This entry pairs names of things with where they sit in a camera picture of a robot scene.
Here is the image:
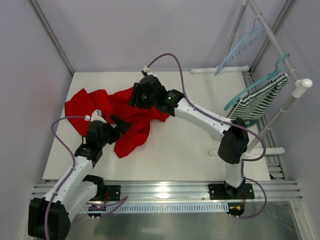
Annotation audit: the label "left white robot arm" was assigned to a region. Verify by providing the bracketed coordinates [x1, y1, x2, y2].
[27, 110, 131, 240]

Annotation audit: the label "light blue hanger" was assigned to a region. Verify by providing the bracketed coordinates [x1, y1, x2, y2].
[214, 12, 267, 76]

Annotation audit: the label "white clothes rack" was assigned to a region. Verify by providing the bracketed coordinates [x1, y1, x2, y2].
[191, 0, 314, 157]

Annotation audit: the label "aluminium mounting rail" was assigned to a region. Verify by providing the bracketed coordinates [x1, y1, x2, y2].
[29, 180, 303, 202]

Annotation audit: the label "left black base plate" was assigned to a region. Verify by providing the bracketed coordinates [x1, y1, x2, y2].
[99, 185, 121, 202]

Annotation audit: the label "slotted cable duct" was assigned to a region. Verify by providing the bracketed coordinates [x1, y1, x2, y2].
[80, 202, 229, 214]

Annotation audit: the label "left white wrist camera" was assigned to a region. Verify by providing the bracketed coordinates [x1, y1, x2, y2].
[84, 109, 107, 124]

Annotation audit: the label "teal hanger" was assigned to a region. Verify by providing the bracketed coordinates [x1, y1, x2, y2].
[224, 52, 290, 127]

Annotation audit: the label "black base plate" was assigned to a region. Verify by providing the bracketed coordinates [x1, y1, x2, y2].
[99, 185, 121, 202]
[208, 183, 255, 200]

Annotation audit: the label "purple cable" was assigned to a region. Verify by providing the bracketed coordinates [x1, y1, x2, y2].
[44, 115, 129, 238]
[147, 52, 268, 220]

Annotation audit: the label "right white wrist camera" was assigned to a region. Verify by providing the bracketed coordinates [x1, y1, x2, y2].
[141, 66, 155, 77]

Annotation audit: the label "red trousers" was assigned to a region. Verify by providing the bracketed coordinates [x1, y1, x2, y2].
[64, 88, 170, 159]

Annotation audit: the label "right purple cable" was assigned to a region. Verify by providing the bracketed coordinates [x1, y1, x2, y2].
[147, 52, 268, 220]

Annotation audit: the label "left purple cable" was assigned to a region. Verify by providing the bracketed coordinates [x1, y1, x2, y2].
[44, 115, 129, 238]

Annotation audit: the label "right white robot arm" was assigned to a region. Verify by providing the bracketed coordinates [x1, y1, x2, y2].
[127, 74, 249, 199]

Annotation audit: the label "green white striped garment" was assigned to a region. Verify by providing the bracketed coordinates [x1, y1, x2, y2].
[226, 73, 289, 122]

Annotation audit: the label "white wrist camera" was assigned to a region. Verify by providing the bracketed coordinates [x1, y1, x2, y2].
[141, 66, 155, 77]
[84, 109, 107, 124]

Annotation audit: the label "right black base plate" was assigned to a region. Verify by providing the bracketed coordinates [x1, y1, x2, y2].
[208, 183, 255, 200]

